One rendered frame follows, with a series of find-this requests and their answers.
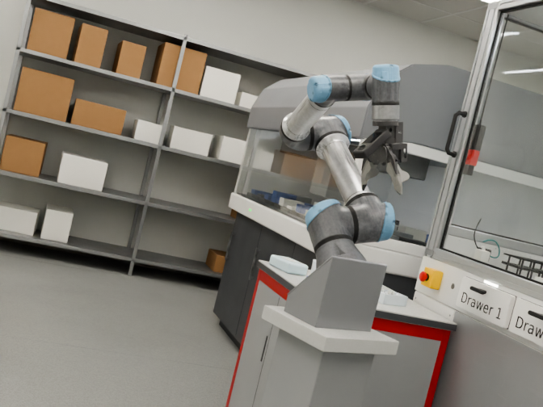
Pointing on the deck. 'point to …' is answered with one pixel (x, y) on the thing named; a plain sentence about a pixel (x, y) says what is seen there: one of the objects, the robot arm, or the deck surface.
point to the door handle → (452, 132)
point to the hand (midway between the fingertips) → (379, 193)
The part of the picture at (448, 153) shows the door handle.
